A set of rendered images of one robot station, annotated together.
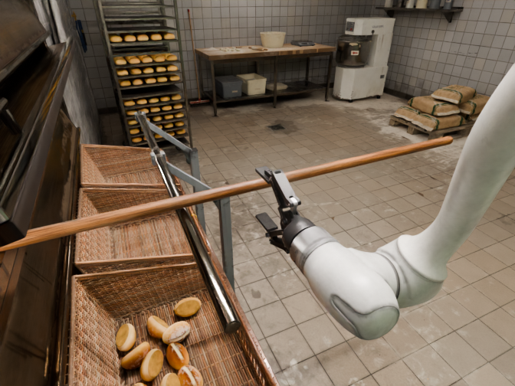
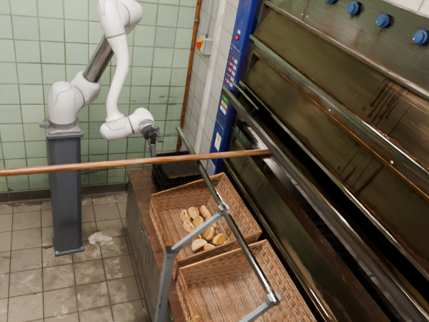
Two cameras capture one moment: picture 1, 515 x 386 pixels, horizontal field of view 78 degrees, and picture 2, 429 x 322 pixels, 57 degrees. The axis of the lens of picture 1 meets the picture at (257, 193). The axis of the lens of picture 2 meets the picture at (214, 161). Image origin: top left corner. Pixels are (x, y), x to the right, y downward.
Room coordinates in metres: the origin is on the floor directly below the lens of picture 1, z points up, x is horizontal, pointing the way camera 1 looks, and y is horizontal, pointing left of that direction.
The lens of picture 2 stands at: (2.33, 0.18, 2.27)
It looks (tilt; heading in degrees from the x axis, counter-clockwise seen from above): 33 degrees down; 177
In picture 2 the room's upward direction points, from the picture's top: 12 degrees clockwise
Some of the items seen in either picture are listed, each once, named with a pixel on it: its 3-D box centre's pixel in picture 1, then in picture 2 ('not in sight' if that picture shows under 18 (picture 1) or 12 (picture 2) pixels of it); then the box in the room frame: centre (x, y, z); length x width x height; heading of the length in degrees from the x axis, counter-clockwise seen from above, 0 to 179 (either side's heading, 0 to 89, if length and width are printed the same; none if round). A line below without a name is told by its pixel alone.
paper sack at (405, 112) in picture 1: (418, 111); not in sight; (4.50, -2.30, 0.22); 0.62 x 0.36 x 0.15; 119
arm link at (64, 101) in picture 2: not in sight; (62, 101); (0.27, -0.65, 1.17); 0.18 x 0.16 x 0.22; 164
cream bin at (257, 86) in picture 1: (250, 83); not in sight; (5.64, 0.11, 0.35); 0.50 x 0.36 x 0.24; 26
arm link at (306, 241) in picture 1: (314, 250); (147, 128); (0.47, -0.11, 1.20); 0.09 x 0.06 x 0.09; 115
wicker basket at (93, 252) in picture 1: (143, 231); (241, 306); (1.14, 0.51, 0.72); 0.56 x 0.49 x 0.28; 23
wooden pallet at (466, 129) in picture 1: (441, 122); not in sight; (4.46, -2.64, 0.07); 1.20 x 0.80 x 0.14; 114
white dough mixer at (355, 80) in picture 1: (359, 60); not in sight; (6.05, -1.79, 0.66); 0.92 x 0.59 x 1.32; 114
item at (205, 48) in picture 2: not in sight; (205, 45); (-0.33, 0.10, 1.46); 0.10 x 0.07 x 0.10; 24
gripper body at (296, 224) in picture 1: (294, 230); (151, 135); (0.54, -0.08, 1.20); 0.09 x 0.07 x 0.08; 25
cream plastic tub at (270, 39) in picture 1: (272, 40); not in sight; (5.88, -0.25, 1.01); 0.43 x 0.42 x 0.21; 114
